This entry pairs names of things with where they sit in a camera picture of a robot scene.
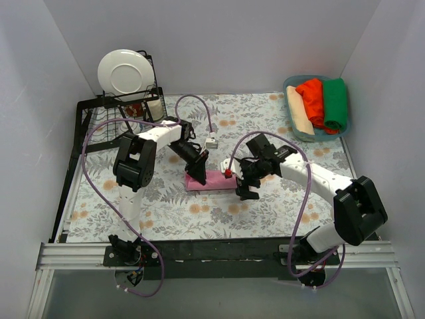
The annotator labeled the pink t shirt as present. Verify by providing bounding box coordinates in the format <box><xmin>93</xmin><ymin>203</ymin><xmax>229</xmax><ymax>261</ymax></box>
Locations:
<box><xmin>185</xmin><ymin>170</ymin><xmax>237</xmax><ymax>191</ymax></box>

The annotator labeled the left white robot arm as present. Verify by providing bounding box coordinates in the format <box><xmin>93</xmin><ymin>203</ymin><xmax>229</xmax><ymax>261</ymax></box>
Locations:
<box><xmin>108</xmin><ymin>117</ymin><xmax>209</xmax><ymax>266</ymax></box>

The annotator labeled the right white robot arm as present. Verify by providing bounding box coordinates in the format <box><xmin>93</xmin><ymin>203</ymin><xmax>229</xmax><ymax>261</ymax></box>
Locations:
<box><xmin>224</xmin><ymin>131</ymin><xmax>388</xmax><ymax>266</ymax></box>

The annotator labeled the beige rolled t shirt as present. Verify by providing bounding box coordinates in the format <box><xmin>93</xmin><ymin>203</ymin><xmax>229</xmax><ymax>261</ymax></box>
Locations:
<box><xmin>286</xmin><ymin>86</ymin><xmax>315</xmax><ymax>135</ymax></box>

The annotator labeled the floral patterned table mat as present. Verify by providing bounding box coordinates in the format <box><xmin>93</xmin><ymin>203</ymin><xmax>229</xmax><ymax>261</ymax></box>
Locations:
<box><xmin>66</xmin><ymin>93</ymin><xmax>375</xmax><ymax>242</ymax></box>

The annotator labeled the cream ceramic cup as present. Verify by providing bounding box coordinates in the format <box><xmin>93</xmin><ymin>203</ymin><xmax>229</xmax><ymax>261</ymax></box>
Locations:
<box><xmin>147</xmin><ymin>99</ymin><xmax>164</xmax><ymax>122</ymax></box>

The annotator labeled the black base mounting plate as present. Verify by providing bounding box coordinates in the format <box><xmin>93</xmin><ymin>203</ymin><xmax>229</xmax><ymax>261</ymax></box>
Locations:
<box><xmin>102</xmin><ymin>237</ymin><xmax>341</xmax><ymax>282</ymax></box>

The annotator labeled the orange rolled t shirt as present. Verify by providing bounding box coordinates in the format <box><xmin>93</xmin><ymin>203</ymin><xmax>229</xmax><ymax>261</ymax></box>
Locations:
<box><xmin>296</xmin><ymin>78</ymin><xmax>339</xmax><ymax>134</ymax></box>

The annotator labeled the green rolled t shirt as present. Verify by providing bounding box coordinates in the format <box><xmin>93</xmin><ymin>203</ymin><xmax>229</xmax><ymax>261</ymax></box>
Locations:
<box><xmin>323</xmin><ymin>78</ymin><xmax>348</xmax><ymax>131</ymax></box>

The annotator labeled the white round plate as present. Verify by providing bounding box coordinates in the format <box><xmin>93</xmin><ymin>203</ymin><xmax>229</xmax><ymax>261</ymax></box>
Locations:
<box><xmin>98</xmin><ymin>49</ymin><xmax>155</xmax><ymax>102</ymax></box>

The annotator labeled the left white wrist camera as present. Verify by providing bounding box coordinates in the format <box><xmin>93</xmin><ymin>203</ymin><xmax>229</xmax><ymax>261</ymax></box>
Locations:
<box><xmin>204</xmin><ymin>132</ymin><xmax>218</xmax><ymax>150</ymax></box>

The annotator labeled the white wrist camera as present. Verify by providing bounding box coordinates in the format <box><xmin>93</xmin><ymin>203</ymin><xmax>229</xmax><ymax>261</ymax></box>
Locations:
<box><xmin>220</xmin><ymin>158</ymin><xmax>243</xmax><ymax>179</ymax></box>
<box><xmin>204</xmin><ymin>132</ymin><xmax>218</xmax><ymax>150</ymax></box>

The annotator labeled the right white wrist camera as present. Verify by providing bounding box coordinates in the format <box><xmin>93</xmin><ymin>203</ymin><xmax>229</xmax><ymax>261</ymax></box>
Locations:
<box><xmin>220</xmin><ymin>158</ymin><xmax>243</xmax><ymax>179</ymax></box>

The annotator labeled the black wire dish rack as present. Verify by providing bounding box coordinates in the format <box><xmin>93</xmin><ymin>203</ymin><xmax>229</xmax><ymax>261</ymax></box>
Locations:
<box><xmin>48</xmin><ymin>49</ymin><xmax>172</xmax><ymax>243</ymax></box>

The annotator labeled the aluminium frame rail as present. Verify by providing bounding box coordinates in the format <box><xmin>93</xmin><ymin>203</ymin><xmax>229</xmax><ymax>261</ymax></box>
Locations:
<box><xmin>36</xmin><ymin>238</ymin><xmax>414</xmax><ymax>318</ymax></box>

